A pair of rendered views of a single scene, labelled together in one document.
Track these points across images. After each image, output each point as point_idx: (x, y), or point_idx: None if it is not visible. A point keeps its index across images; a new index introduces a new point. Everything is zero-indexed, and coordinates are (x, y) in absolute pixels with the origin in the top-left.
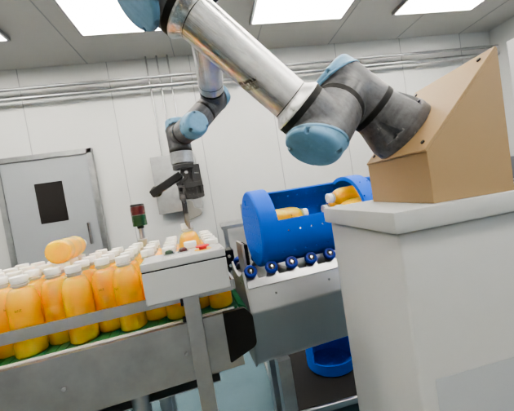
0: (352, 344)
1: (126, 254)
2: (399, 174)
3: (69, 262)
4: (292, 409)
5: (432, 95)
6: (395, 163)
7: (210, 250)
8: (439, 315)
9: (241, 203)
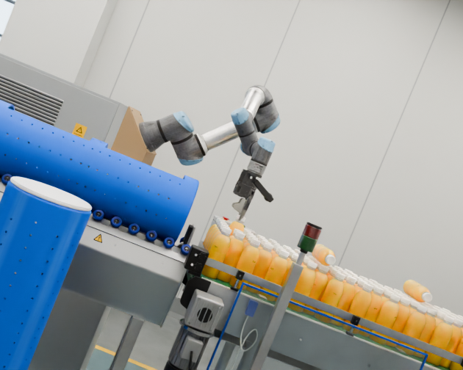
0: None
1: (271, 239)
2: (149, 160)
3: (312, 259)
4: None
5: (139, 120)
6: (151, 156)
7: (221, 217)
8: None
9: (196, 191)
